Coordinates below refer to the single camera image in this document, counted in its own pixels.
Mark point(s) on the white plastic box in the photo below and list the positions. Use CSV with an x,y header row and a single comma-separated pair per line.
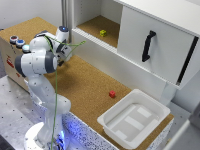
x,y
133,118

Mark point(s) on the red button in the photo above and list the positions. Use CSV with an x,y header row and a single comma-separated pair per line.
x,y
13,39

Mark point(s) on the yellow block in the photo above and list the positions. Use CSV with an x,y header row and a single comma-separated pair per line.
x,y
103,33

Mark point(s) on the green button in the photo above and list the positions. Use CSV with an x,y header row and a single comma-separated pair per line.
x,y
26,48

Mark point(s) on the white sliding door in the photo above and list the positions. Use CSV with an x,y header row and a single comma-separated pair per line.
x,y
160,43

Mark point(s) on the blue button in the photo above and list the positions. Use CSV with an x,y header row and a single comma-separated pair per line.
x,y
20,42

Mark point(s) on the white cabinet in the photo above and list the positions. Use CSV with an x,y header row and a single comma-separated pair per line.
x,y
110,56

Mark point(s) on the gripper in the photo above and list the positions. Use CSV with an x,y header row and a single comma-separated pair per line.
x,y
64,52

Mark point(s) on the pink block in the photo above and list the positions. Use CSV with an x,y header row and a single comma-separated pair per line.
x,y
112,94

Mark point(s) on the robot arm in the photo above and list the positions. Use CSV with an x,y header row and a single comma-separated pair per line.
x,y
36,63

